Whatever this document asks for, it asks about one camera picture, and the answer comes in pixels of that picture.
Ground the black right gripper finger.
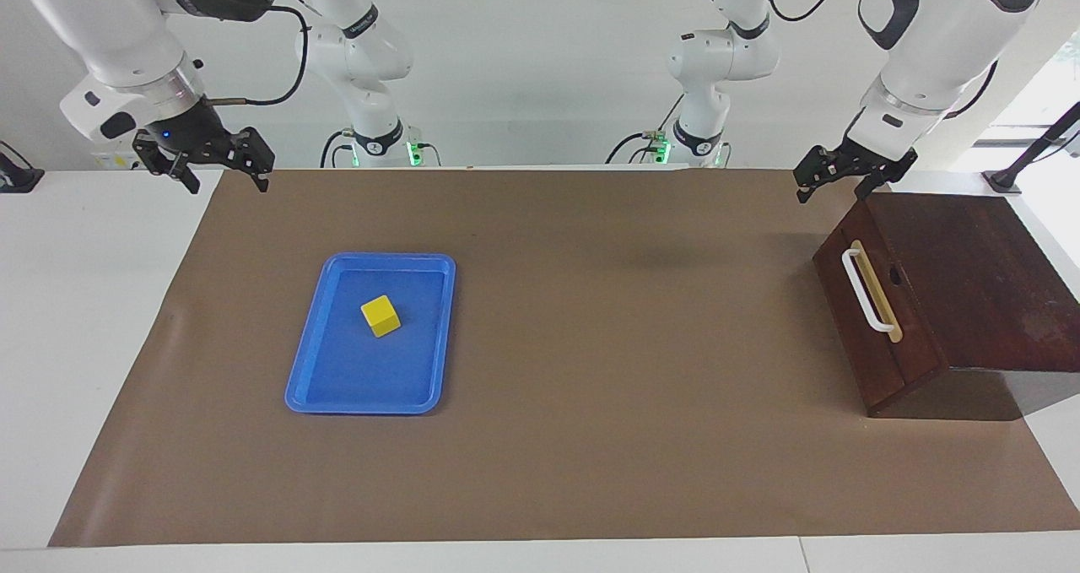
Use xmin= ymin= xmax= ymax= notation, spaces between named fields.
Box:
xmin=226 ymin=126 xmax=277 ymax=194
xmin=132 ymin=132 xmax=202 ymax=196

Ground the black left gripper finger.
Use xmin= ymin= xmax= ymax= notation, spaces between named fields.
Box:
xmin=854 ymin=149 xmax=919 ymax=203
xmin=795 ymin=144 xmax=845 ymax=205

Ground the wooden drawer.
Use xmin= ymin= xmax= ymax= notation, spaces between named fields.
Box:
xmin=817 ymin=202 xmax=944 ymax=392

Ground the white drawer handle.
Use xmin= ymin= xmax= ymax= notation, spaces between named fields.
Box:
xmin=841 ymin=248 xmax=895 ymax=334

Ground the yellow cube block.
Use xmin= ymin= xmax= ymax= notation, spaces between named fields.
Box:
xmin=360 ymin=295 xmax=402 ymax=338

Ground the dark wooden drawer cabinet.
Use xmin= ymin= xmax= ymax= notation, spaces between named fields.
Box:
xmin=813 ymin=192 xmax=1080 ymax=422

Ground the blue plastic tray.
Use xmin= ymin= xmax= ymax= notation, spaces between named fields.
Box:
xmin=284 ymin=252 xmax=457 ymax=415

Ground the brown table mat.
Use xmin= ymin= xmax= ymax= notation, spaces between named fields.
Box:
xmin=48 ymin=166 xmax=1080 ymax=549

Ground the black base cable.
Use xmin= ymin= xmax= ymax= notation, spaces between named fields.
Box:
xmin=320 ymin=128 xmax=355 ymax=169
xmin=605 ymin=132 xmax=655 ymax=165

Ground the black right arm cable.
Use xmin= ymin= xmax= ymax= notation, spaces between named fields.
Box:
xmin=202 ymin=0 xmax=326 ymax=107

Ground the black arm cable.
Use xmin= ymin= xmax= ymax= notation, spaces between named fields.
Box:
xmin=759 ymin=0 xmax=1001 ymax=121
xmin=202 ymin=0 xmax=326 ymax=107

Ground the beige handle backplate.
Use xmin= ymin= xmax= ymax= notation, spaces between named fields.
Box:
xmin=849 ymin=240 xmax=904 ymax=343

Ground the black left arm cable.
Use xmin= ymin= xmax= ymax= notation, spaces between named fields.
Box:
xmin=759 ymin=0 xmax=1001 ymax=121

